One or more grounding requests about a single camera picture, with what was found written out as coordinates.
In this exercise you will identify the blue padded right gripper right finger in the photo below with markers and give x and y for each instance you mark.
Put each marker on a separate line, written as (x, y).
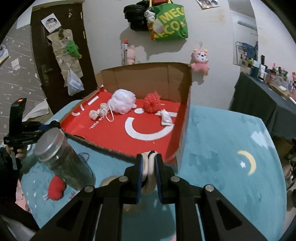
(165, 186)

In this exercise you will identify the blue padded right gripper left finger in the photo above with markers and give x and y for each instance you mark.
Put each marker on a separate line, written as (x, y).
(134, 181)

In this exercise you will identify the round beige powder puff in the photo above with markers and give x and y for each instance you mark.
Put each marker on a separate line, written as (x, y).
(149, 181)

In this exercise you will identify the red heart plush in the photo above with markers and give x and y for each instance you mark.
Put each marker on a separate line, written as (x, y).
(56, 188)

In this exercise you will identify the left hand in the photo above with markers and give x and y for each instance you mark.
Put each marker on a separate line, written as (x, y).
(20, 153)

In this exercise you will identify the glass jar with dark contents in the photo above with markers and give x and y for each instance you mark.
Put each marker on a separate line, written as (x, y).
(53, 150)

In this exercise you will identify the small white cloth pouch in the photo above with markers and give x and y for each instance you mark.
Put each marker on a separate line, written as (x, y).
(165, 118)

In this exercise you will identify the clear plastic bag on door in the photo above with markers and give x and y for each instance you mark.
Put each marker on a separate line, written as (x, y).
(74, 84)

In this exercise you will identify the red lined cardboard box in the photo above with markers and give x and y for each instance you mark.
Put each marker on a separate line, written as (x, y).
(136, 131)

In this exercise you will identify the red mesh bath pouf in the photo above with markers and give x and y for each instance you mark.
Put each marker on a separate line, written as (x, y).
(152, 102)

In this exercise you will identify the white mesh bath pouf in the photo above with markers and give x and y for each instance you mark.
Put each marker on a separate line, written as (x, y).
(122, 101)

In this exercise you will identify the brown paper on door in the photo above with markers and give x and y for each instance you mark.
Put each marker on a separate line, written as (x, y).
(59, 41)

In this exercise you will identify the green plush on door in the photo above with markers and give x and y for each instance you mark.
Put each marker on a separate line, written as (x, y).
(72, 49)

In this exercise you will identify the photo card on door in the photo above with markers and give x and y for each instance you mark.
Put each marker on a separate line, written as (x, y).
(51, 23)

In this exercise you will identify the dark wooden door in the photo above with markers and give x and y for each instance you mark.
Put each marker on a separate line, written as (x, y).
(70, 15)

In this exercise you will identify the dark draped side table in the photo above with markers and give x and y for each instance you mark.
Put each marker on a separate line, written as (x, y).
(256, 98)

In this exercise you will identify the orange capped stick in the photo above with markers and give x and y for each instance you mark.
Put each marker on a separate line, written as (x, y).
(125, 51)

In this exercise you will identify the small white plush on bag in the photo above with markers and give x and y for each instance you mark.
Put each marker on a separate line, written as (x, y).
(150, 16)

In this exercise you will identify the green tote bag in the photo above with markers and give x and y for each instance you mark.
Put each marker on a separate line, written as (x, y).
(170, 22)

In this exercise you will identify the pale pink plush on wall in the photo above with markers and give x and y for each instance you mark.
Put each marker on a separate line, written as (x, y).
(130, 55)

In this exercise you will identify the pink plush doll on wall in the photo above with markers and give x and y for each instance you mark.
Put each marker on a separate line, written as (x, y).
(199, 61)

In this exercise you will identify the black bag on wall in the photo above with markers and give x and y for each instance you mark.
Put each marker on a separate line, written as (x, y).
(134, 14)

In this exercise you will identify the poster on wall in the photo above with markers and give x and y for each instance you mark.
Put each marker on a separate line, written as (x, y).
(208, 4)

